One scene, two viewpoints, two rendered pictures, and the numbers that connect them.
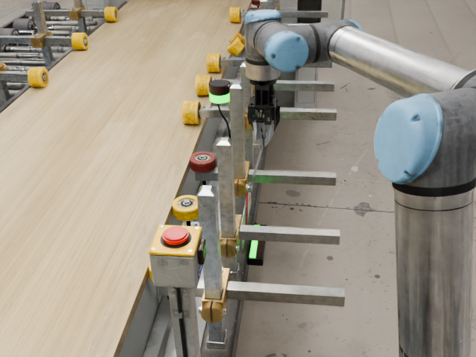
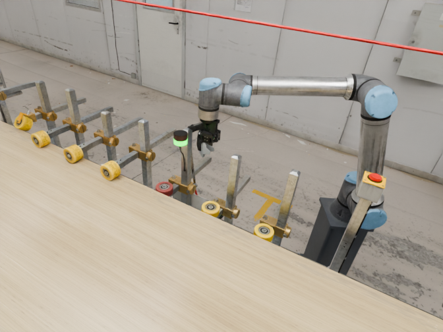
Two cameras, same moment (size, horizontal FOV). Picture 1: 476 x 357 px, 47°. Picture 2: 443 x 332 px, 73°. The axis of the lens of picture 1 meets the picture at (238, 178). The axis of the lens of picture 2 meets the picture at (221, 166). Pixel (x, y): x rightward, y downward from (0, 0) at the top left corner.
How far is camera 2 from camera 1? 1.38 m
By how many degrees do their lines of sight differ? 59
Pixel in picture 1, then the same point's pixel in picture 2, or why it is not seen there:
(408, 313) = (378, 159)
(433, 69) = (331, 80)
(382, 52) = (296, 80)
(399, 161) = (387, 109)
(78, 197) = (164, 255)
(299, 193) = not seen: hidden behind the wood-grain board
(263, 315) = not seen: hidden behind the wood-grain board
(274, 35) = (244, 89)
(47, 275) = (250, 288)
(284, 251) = not seen: hidden behind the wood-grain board
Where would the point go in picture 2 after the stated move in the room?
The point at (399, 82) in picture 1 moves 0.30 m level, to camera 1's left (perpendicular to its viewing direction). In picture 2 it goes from (316, 89) to (306, 114)
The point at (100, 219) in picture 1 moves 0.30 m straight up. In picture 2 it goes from (202, 249) to (206, 184)
